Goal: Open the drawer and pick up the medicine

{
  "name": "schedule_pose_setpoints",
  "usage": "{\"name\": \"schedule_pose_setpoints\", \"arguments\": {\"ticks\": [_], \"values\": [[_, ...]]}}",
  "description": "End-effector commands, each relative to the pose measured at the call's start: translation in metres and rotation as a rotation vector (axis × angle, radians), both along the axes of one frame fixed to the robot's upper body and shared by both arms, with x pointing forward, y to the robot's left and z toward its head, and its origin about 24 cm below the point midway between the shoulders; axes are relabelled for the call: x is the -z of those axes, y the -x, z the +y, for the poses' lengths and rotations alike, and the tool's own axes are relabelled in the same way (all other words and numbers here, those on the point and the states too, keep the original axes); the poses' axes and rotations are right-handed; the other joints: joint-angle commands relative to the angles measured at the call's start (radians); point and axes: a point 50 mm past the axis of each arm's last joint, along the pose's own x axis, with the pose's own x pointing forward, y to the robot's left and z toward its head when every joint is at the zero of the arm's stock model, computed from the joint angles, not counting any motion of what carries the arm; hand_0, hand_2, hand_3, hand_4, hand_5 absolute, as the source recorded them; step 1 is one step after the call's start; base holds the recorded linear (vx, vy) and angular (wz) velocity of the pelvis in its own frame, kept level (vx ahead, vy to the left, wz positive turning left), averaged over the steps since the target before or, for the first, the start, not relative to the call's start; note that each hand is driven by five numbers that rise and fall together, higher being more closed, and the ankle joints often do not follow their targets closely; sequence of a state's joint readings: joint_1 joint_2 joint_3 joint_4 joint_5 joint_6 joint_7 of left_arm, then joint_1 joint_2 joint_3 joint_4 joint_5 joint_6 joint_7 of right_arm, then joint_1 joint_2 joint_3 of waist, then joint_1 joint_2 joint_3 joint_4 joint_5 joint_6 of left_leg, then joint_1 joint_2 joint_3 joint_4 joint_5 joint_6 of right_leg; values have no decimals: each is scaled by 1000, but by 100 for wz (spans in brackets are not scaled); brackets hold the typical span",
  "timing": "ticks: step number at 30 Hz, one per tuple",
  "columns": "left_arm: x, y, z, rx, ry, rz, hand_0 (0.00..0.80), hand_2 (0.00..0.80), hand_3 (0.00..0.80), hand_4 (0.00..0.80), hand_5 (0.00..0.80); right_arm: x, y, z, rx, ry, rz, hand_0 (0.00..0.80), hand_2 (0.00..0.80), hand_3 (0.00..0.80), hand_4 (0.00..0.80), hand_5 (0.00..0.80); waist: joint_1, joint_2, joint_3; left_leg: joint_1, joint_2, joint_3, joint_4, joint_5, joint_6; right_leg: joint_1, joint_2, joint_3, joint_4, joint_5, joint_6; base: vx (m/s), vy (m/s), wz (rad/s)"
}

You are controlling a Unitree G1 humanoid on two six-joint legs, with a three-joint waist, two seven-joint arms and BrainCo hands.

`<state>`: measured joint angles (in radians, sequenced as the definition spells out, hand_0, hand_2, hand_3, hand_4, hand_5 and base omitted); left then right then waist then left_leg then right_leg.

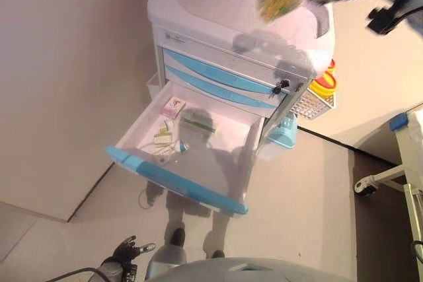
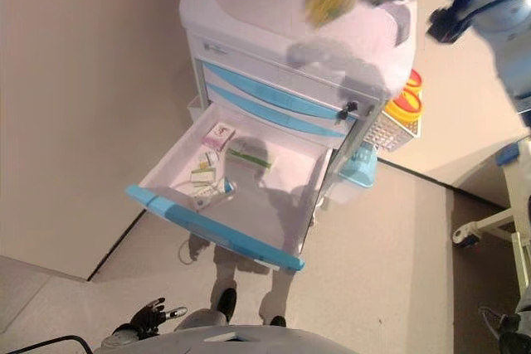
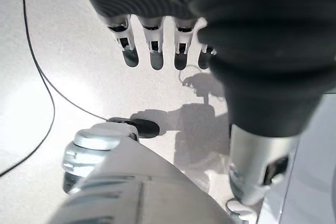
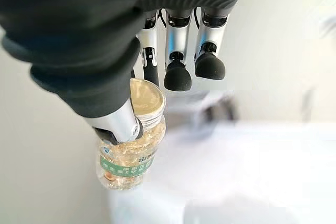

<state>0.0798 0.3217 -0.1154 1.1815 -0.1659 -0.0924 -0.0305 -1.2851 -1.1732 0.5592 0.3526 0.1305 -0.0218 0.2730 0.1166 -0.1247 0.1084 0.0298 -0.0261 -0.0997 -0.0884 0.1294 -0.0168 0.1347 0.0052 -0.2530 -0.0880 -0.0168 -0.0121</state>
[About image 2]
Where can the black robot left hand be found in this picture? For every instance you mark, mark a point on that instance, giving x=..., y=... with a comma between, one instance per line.
x=149, y=318

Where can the blue white cart drawer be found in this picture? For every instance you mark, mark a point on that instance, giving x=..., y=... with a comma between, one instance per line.
x=269, y=109
x=290, y=180
x=265, y=88

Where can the blue white medicine box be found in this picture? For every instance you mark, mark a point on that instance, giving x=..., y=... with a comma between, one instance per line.
x=211, y=198

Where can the yellow white medicine box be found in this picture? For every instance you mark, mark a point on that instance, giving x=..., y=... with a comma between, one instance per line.
x=203, y=176

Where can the green white medicine box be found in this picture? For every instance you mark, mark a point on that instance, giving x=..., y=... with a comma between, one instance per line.
x=249, y=157

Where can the pink white medicine box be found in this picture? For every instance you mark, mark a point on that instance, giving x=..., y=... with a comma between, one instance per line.
x=218, y=136

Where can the grey robot left leg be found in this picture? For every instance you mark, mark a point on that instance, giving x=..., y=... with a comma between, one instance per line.
x=211, y=316

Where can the grey robot leg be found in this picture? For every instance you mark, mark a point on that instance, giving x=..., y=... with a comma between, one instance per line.
x=277, y=321
x=211, y=316

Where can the grey robot torso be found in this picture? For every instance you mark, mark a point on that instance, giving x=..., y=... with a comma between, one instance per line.
x=228, y=343

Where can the yellow sharps container red lid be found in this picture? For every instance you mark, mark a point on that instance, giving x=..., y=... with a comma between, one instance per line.
x=404, y=107
x=416, y=80

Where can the grey robot right leg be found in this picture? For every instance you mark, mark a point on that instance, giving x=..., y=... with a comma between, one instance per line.
x=277, y=321

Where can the black cart keys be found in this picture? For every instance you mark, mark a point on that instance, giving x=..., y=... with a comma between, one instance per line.
x=347, y=111

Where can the white tube blue cap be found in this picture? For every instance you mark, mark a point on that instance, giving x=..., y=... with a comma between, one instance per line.
x=227, y=186

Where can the white medical cart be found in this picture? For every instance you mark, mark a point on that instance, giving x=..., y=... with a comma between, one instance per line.
x=257, y=18

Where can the waste bin with blue lid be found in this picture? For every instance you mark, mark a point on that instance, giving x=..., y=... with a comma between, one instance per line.
x=359, y=167

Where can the blue bed corner bumper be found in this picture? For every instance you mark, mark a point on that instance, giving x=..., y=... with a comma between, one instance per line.
x=507, y=156

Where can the white hospital bed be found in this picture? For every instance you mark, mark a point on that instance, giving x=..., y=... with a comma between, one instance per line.
x=518, y=213

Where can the bed caster wheel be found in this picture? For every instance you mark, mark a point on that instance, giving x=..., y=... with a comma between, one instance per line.
x=464, y=237

